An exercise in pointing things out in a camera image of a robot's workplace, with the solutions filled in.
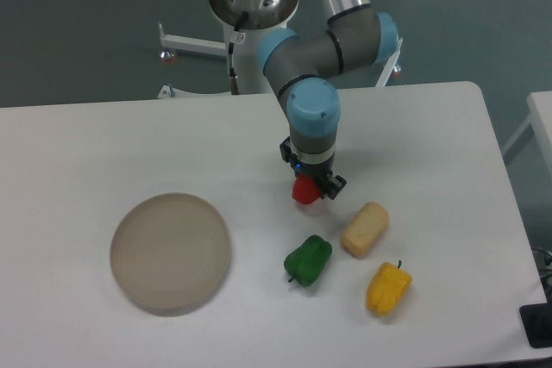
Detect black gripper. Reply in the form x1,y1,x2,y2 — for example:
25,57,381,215
279,137,347,200

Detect red bell pepper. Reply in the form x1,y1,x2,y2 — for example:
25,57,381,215
292,175,321,205

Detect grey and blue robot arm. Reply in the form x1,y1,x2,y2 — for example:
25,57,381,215
160,0,401,204

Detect green bell pepper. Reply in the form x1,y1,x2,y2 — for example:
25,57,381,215
284,234,333,287

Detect yellow bell pepper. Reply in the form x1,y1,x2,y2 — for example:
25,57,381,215
365,260,412,316

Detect beige bread loaf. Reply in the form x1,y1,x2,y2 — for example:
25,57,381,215
341,202,390,259

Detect beige round plate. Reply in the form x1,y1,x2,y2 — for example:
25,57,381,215
110,193,231,316

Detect white side table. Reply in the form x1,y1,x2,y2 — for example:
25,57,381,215
501,90,552,172

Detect black box at table edge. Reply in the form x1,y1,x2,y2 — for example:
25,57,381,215
519,303,551,349

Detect black cable on pedestal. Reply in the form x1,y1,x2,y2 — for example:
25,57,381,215
226,9,250,96

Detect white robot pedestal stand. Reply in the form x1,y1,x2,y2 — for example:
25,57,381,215
160,0,401,95

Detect black cables at right edge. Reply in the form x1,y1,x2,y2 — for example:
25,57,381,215
531,245,552,300

